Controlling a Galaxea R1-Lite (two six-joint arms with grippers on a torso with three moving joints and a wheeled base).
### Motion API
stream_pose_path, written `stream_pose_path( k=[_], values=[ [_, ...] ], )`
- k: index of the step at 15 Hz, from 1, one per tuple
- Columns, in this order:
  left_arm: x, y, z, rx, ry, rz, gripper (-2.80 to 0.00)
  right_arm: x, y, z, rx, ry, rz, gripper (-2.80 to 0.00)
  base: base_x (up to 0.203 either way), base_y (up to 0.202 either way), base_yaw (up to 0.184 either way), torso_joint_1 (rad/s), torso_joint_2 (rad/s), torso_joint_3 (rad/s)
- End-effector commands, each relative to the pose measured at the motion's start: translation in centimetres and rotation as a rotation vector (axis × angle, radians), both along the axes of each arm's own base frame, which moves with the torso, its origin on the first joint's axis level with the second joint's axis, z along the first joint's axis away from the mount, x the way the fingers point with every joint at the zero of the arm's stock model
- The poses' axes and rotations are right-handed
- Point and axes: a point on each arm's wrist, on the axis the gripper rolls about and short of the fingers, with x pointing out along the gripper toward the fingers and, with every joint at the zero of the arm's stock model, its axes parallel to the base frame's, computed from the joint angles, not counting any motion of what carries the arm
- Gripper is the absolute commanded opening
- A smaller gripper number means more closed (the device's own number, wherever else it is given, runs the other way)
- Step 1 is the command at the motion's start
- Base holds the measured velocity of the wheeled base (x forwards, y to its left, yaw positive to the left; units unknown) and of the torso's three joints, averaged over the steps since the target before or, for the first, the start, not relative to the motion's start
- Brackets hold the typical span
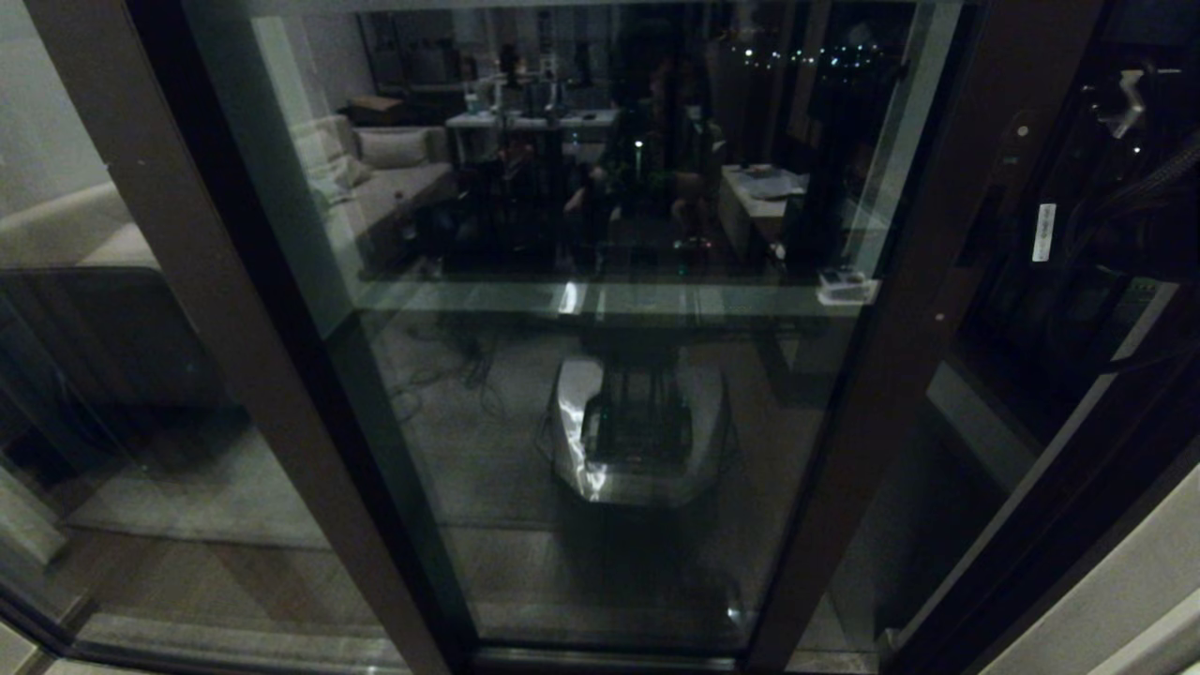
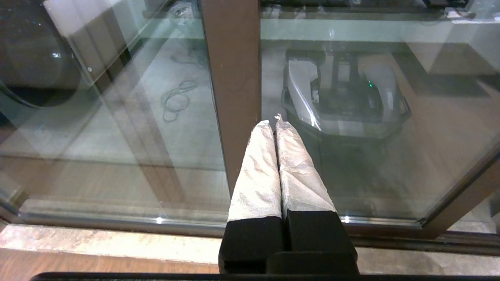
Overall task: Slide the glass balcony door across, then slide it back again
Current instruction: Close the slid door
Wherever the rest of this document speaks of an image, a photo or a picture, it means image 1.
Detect short stone balcony sill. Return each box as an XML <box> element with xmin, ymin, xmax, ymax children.
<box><xmin>928</xmin><ymin>328</ymin><xmax>1072</xmax><ymax>458</ymax></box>

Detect brown framed sliding glass door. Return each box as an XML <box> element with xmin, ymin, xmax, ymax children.
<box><xmin>183</xmin><ymin>0</ymin><xmax>1112</xmax><ymax>675</ymax></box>

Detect black braided cable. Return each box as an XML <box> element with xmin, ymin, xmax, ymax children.
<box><xmin>1078</xmin><ymin>127</ymin><xmax>1200</xmax><ymax>221</ymax></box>

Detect long stone balcony sill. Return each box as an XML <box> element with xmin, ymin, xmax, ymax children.
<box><xmin>361</xmin><ymin>268</ymin><xmax>862</xmax><ymax>289</ymax></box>

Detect brown framed fixed glass door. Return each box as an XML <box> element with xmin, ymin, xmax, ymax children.
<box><xmin>0</xmin><ymin>0</ymin><xmax>477</xmax><ymax>675</ymax></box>

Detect recessed door pull handle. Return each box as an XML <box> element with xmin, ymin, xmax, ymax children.
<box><xmin>961</xmin><ymin>187</ymin><xmax>1000</xmax><ymax>273</ymax></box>

